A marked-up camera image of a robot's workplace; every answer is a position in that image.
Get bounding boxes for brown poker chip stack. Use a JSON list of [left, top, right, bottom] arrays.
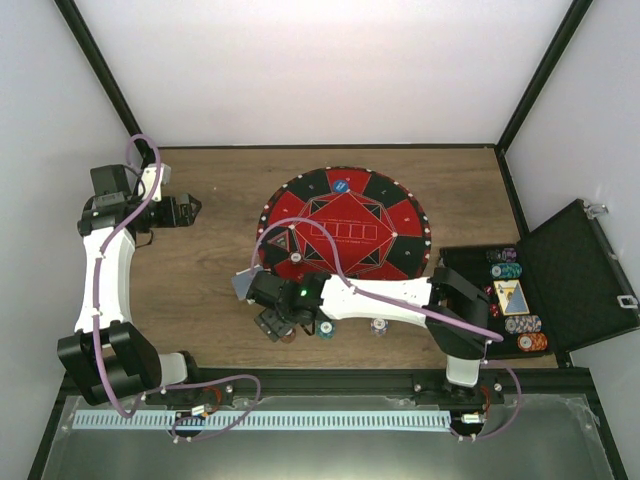
[[281, 332, 296, 344]]

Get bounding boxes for teal poker chip stack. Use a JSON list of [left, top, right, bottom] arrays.
[[316, 321, 336, 339]]

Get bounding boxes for blue round blind button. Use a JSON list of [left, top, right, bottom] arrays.
[[332, 179, 350, 194]]

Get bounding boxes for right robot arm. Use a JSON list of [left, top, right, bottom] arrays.
[[246, 267, 500, 403]]

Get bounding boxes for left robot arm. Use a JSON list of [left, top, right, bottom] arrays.
[[57, 164, 205, 405]]

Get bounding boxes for blue playing card deck box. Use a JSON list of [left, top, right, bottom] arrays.
[[231, 266, 262, 301]]

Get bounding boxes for purple white poker chip stack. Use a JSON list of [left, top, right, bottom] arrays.
[[370, 318, 389, 336]]

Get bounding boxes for round red black poker mat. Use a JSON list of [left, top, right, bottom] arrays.
[[256, 166, 431, 281]]

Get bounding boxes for red dice in case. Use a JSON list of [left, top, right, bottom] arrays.
[[484, 285, 501, 318]]

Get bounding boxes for teal chip row in case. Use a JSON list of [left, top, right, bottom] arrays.
[[490, 262, 523, 280]]

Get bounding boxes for card deck in case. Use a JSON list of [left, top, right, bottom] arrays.
[[493, 279, 530, 316]]

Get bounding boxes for grey chip row in case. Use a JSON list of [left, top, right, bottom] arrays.
[[504, 315, 542, 334]]

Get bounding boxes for purple chip in case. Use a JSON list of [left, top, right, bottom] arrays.
[[501, 247, 517, 263]]

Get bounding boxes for orange chip row in case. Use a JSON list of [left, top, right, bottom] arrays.
[[517, 332, 548, 352]]

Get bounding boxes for black poker set case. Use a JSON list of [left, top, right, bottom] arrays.
[[440, 199, 639, 361]]

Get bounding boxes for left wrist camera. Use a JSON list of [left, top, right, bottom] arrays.
[[137, 163, 171, 203]]

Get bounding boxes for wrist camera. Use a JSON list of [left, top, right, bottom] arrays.
[[246, 271, 286, 307], [137, 163, 171, 203]]

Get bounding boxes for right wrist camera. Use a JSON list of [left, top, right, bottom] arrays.
[[246, 271, 286, 307]]

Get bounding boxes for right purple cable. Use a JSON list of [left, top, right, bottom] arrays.
[[249, 224, 522, 444]]

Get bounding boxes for purple cable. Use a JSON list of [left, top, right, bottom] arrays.
[[91, 133, 262, 445], [249, 224, 522, 444]]

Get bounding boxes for black aluminium frame rail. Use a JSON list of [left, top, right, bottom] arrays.
[[64, 367, 591, 396]]

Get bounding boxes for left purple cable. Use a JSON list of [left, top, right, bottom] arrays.
[[91, 133, 262, 445]]

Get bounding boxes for light blue slotted cable duct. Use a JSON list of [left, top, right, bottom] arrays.
[[72, 410, 451, 432]]

